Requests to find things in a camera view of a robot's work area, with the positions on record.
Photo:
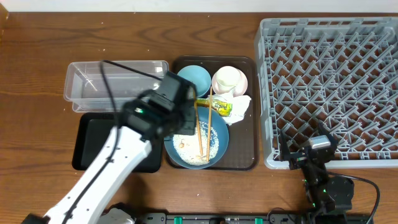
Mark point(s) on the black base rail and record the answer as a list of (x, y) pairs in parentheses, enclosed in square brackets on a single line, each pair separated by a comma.
[(278, 217)]

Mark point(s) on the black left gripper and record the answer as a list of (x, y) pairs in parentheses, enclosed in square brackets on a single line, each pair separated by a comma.
[(191, 114)]

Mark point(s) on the white rice leftovers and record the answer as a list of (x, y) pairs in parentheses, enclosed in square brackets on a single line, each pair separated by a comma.
[(187, 146)]

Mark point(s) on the brown serving tray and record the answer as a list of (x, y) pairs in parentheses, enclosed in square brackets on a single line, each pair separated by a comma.
[(243, 147)]

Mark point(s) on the white cup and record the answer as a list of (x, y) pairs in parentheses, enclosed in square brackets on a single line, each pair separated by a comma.
[(227, 78)]

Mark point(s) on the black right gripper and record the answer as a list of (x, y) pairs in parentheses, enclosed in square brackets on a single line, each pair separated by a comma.
[(298, 159)]

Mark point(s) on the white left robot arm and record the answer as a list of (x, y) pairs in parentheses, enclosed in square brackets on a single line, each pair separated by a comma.
[(152, 116)]

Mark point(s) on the wooden chopstick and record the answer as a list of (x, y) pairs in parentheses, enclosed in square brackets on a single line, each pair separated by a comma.
[(197, 123), (209, 125)]

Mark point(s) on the black plastic tray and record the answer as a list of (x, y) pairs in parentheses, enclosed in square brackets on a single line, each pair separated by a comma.
[(93, 131)]

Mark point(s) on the white napkin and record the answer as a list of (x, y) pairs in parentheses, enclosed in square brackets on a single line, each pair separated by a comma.
[(240, 106)]

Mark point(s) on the grey dishwasher rack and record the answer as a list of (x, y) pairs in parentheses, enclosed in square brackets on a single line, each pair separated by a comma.
[(338, 72)]

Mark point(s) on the clear plastic waste bin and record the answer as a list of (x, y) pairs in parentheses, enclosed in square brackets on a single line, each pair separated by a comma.
[(85, 88)]

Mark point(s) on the light blue bowl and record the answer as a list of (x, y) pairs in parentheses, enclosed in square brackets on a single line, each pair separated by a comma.
[(198, 76)]

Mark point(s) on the yellow green snack wrapper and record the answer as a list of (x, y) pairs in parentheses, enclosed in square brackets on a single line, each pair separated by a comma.
[(221, 107)]

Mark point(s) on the large blue plate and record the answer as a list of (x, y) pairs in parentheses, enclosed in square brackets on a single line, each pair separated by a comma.
[(218, 123)]

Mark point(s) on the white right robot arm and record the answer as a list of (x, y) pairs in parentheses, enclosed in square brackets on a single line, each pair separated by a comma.
[(331, 195)]

